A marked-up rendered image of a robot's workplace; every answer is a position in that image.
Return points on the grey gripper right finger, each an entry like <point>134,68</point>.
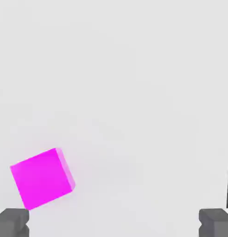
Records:
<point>216,222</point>

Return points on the small magenta cube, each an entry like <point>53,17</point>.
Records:
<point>41,178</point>

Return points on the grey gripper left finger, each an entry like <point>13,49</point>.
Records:
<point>10,222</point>

